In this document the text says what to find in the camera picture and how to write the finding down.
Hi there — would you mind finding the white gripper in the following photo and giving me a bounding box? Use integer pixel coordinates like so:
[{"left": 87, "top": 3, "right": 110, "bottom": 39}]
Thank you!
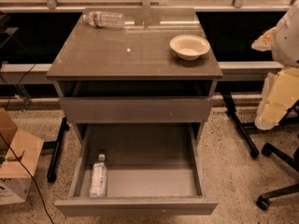
[{"left": 251, "top": 27, "right": 299, "bottom": 130}]

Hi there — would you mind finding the blue plastic bottle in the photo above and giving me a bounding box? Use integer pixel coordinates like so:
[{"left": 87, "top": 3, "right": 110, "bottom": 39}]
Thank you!
[{"left": 89, "top": 153, "right": 107, "bottom": 197}]

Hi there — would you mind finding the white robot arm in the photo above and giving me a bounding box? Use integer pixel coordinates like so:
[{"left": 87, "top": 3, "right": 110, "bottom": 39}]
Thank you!
[{"left": 251, "top": 1, "right": 299, "bottom": 130}]

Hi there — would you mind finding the grey drawer cabinet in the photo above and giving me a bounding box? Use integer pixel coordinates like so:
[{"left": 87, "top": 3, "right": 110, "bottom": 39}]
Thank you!
[{"left": 47, "top": 7, "right": 222, "bottom": 139}]

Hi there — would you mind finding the open grey middle drawer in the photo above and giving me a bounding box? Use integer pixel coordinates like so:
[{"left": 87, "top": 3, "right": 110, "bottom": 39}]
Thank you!
[{"left": 55, "top": 123, "right": 217, "bottom": 217}]

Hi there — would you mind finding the clear plastic water bottle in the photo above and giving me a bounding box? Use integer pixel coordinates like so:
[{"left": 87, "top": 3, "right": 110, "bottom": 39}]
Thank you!
[{"left": 83, "top": 11, "right": 125, "bottom": 29}]

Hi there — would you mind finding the black right table leg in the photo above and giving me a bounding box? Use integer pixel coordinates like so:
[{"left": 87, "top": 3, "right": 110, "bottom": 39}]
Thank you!
[{"left": 221, "top": 91, "right": 259, "bottom": 158}]

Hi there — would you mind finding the black table leg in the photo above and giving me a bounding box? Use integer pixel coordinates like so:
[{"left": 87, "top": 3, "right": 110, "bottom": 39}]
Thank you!
[
  {"left": 43, "top": 118, "right": 69, "bottom": 183},
  {"left": 221, "top": 91, "right": 259, "bottom": 158}
]

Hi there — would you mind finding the white bowl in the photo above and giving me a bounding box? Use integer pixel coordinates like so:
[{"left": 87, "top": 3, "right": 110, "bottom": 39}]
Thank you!
[{"left": 170, "top": 35, "right": 210, "bottom": 61}]

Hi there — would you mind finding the black office chair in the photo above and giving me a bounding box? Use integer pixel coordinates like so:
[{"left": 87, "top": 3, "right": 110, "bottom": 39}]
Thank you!
[{"left": 254, "top": 112, "right": 299, "bottom": 213}]

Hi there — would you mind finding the black left table leg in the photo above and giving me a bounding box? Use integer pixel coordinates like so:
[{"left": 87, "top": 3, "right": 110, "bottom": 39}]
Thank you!
[{"left": 43, "top": 118, "right": 69, "bottom": 183}]

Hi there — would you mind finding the cardboard box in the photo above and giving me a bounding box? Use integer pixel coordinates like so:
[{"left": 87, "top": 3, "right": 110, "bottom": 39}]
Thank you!
[{"left": 0, "top": 108, "right": 44, "bottom": 205}]

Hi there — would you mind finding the black cable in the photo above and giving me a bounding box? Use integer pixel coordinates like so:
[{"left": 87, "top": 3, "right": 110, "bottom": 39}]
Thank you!
[{"left": 0, "top": 131, "right": 55, "bottom": 224}]

